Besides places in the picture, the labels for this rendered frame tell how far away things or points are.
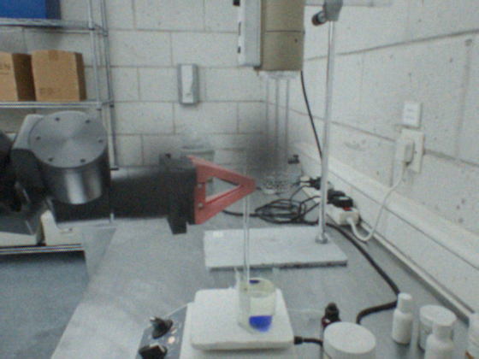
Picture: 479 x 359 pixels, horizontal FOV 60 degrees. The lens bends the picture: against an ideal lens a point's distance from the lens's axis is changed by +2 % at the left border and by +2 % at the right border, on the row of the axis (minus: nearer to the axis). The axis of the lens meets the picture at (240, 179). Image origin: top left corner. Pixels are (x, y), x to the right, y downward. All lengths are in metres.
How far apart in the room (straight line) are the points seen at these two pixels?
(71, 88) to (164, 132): 0.67
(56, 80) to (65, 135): 2.27
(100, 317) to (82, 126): 0.43
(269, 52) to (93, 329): 0.57
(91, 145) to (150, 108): 2.55
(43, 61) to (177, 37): 0.84
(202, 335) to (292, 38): 0.56
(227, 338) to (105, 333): 0.25
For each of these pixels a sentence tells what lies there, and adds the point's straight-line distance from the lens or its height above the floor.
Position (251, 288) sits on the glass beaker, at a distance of 0.48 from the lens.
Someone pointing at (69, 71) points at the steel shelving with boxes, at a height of 1.16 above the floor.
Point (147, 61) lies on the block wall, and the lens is 2.89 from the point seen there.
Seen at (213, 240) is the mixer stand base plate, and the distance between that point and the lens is 0.96.
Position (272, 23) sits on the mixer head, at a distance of 0.83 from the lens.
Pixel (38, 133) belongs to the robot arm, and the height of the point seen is 1.08.
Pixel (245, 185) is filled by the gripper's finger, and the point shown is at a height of 1.01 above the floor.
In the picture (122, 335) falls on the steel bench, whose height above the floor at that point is 0.75.
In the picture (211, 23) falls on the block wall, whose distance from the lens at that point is 2.90.
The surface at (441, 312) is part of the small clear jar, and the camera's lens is 0.68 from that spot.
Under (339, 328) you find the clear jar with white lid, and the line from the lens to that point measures 0.54.
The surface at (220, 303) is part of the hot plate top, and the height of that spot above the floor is 0.84.
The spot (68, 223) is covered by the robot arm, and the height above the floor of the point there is 0.99.
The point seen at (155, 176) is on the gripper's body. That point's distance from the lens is 0.41.
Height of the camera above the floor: 1.12
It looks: 14 degrees down
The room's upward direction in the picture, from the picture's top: straight up
